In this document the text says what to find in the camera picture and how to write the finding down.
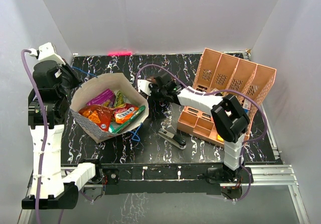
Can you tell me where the purple snack bag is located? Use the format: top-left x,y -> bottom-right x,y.
86,89 -> 115,107

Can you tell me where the checkered paper bag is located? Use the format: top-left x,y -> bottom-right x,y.
70,73 -> 149,144

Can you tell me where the orange Doritos bag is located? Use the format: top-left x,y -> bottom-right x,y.
78,104 -> 113,132

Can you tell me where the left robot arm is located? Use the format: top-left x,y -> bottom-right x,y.
22,60 -> 104,209

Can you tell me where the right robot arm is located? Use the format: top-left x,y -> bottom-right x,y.
138,74 -> 250,183

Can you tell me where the orange Fox's candy bag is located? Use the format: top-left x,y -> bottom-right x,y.
113,103 -> 139,124

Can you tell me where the teal mint candy bag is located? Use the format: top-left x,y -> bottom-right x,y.
108,105 -> 145,134

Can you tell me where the small green candy packet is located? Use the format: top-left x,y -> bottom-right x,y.
113,90 -> 126,108

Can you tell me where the black silver stapler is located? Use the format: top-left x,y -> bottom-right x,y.
158,129 -> 186,150

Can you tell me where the pink desk organizer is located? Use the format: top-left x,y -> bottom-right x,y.
177,48 -> 276,147

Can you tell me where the red white small box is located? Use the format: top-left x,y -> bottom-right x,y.
243,98 -> 252,110

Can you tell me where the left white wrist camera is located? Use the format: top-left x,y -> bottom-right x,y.
29,42 -> 66,66

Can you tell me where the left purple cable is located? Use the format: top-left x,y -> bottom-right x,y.
21,48 -> 66,224

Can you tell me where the purple cable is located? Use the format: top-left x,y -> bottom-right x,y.
21,48 -> 66,224
136,64 -> 268,201

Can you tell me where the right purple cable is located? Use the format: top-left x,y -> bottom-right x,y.
136,64 -> 268,201

